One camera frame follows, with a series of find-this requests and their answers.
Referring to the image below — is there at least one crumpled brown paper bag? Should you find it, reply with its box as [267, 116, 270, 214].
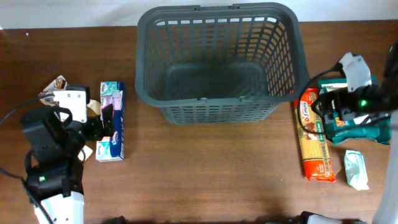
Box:
[38, 74, 102, 118]
[78, 145, 93, 162]

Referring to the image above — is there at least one crumpled brown paper bag upper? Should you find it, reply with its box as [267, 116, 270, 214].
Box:
[38, 74, 102, 118]

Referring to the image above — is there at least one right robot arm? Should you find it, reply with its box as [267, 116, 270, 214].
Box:
[311, 43, 397, 223]

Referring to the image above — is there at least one blue tissue multipack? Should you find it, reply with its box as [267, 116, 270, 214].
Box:
[95, 81, 126, 162]

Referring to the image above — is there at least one crumpled brown paper bag lower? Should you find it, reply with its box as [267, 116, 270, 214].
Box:
[78, 145, 93, 162]

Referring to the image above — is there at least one grey plastic basket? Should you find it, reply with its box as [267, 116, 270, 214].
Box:
[135, 2, 308, 125]

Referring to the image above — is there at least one small teal wipes packet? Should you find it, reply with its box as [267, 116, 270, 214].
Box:
[344, 150, 369, 190]

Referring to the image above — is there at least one green food bag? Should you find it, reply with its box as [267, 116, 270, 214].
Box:
[318, 78, 391, 145]

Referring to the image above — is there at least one orange spaghetti packet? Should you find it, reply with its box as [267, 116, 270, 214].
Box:
[294, 88, 336, 182]

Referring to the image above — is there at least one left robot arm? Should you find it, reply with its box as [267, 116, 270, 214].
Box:
[20, 106, 114, 223]

